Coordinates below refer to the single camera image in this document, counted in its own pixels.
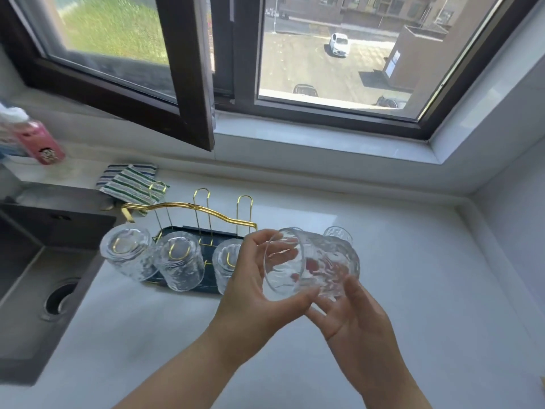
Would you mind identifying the person's right hand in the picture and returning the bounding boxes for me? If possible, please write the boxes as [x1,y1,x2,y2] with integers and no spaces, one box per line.
[304,276,410,400]

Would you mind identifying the person's left hand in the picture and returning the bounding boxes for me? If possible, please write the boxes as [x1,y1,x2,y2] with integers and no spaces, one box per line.
[206,228,321,359]

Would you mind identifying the clear textured glass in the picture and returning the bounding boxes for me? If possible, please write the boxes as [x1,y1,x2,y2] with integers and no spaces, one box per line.
[211,238,244,295]
[322,226,354,248]
[99,223,161,282]
[263,227,362,302]
[153,231,206,293]

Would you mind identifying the gold wire cup rack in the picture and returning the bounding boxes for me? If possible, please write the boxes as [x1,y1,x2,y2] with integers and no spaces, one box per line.
[120,181,258,297]

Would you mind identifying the green striped cloth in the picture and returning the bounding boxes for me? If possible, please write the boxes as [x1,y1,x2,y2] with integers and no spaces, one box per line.
[98,164,170,216]

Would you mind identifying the round sink drain strainer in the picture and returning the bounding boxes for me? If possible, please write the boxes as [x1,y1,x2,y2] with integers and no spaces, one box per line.
[42,278,82,322]

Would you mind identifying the blue striped cloth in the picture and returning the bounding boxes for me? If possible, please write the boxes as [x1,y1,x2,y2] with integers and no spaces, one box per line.
[95,162,158,188]

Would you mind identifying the stainless steel sink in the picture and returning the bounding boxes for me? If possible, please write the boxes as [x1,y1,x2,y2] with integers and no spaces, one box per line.
[0,182,124,386]

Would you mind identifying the dark brown open window sash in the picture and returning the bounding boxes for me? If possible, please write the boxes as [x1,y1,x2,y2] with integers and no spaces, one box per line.
[0,0,216,152]

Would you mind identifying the pink label drink bottle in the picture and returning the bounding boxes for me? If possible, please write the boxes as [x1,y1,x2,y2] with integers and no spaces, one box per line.
[8,107,67,166]

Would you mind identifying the white spray bottle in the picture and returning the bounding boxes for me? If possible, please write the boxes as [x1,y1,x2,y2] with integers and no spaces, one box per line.
[0,97,35,165]

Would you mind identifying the white car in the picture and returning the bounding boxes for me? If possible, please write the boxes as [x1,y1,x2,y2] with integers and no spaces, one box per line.
[328,32,351,58]

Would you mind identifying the grey outbuilding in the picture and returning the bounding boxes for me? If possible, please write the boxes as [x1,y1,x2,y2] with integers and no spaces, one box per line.
[382,25,450,92]

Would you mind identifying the dark brown fixed window frame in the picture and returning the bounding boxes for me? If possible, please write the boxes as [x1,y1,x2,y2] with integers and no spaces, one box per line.
[211,0,525,141]

